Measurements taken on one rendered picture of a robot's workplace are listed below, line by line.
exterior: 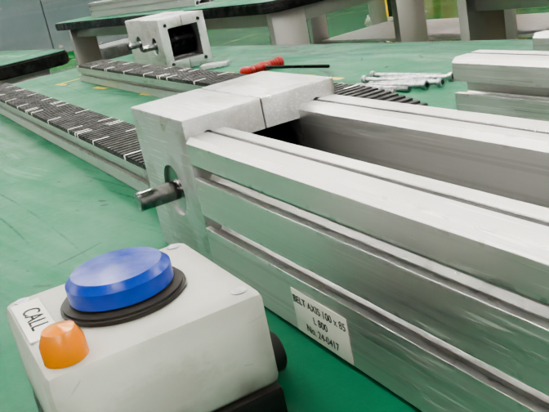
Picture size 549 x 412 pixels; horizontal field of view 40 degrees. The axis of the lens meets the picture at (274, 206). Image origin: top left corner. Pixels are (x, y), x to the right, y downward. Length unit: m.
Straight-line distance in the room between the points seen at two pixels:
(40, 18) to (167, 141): 11.49
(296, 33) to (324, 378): 2.76
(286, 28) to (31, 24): 9.06
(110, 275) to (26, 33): 11.59
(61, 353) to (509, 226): 0.14
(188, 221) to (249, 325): 0.20
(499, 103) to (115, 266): 0.28
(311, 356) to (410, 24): 3.14
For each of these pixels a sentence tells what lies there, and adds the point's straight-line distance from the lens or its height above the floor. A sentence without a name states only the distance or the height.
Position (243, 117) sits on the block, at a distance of 0.43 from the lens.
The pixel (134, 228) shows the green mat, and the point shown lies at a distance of 0.57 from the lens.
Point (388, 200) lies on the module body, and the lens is 0.26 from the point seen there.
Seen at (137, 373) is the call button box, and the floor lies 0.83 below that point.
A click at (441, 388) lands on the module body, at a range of 0.28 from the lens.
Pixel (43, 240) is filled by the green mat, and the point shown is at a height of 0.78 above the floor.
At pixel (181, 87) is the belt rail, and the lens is 1.05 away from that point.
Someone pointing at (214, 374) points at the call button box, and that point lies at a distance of 0.27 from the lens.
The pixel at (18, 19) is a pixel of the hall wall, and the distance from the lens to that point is 11.84.
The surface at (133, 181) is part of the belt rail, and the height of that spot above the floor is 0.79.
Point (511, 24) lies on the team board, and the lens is 4.02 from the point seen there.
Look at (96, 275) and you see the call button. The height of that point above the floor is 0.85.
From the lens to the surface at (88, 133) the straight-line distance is 0.80.
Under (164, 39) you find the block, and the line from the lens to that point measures 1.41.
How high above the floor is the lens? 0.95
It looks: 18 degrees down
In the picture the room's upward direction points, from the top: 11 degrees counter-clockwise
